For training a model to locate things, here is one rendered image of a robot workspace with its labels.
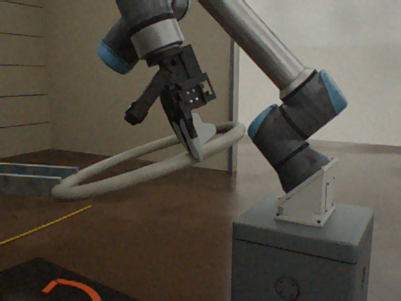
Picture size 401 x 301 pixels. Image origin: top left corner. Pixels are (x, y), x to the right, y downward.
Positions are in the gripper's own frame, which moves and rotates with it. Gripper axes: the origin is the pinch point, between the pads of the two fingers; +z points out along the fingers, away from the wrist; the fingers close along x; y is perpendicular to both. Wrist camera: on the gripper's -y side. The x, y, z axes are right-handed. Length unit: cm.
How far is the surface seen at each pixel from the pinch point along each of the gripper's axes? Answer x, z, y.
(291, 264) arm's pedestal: 37, 50, 30
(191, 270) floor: 196, 100, 38
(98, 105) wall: 624, -56, 110
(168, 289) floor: 177, 96, 15
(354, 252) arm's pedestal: 22, 48, 42
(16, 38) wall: 663, -208, 38
